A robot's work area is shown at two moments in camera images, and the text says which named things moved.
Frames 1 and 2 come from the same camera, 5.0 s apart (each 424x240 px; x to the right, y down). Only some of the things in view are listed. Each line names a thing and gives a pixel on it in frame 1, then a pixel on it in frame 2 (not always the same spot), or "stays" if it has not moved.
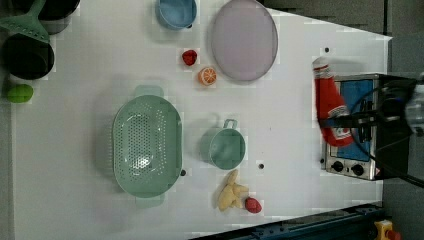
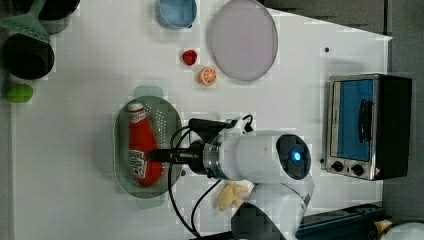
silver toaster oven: (377, 107) stays
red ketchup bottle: (330, 104) -> (143, 137)
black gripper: (390, 118) -> (204, 130)
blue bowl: (177, 14) stays
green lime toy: (20, 93) stays
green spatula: (27, 24) stays
